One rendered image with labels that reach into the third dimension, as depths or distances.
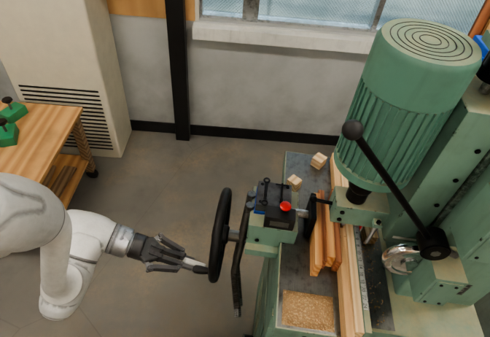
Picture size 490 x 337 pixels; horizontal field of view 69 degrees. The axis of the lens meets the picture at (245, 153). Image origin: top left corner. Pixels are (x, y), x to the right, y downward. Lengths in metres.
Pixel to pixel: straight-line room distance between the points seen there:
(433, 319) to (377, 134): 0.64
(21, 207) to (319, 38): 1.83
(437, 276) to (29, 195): 0.78
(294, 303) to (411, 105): 0.54
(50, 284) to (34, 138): 1.13
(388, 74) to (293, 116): 1.88
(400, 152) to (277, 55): 1.58
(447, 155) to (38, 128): 1.79
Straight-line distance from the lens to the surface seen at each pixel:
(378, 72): 0.67
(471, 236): 0.84
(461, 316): 1.25
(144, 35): 2.26
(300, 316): 0.93
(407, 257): 0.95
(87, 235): 1.11
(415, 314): 1.18
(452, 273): 0.93
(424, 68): 0.64
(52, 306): 1.14
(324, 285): 1.00
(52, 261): 0.90
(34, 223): 0.58
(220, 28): 2.10
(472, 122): 0.75
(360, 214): 0.96
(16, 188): 0.56
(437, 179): 0.84
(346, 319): 0.94
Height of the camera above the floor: 1.77
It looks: 45 degrees down
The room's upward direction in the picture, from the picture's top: 6 degrees clockwise
